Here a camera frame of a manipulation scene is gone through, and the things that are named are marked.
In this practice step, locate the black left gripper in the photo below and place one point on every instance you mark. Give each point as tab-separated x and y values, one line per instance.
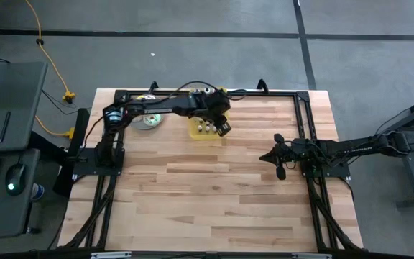
217	106

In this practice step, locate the small yellow toy donut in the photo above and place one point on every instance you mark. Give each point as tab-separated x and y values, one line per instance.
144	97

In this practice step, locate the red label dropper bottle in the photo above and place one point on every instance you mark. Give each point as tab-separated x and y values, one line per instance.
213	127

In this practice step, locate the green toy donut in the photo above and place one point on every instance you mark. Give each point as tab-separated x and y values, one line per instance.
154	119

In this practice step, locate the black aluminium table frame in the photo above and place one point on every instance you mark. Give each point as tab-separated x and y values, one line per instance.
264	94

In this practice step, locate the grey desk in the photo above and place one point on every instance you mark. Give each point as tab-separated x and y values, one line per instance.
13	90

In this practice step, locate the silver metal bracket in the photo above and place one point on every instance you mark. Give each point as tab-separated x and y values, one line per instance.
110	255
311	256

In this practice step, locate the black upright post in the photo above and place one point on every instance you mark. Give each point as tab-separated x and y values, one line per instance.
79	133

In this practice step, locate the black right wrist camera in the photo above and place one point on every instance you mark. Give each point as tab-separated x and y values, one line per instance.
299	142

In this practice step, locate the round clear plate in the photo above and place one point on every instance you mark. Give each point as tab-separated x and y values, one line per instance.
140	125

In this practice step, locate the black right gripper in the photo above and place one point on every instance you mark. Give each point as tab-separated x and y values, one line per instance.
295	156

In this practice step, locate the black pen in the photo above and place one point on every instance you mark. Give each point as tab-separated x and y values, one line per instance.
5	126

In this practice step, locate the black computer mouse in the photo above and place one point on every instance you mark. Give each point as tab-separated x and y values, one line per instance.
14	176

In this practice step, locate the yellow translucent plastic bin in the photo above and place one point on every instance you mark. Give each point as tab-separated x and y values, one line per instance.
196	133

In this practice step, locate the black metal stand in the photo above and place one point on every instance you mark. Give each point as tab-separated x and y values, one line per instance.
413	172

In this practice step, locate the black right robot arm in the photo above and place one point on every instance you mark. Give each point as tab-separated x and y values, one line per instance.
354	147

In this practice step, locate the large black-tipped coloring bottle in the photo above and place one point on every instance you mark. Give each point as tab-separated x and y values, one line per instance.
195	92
207	90

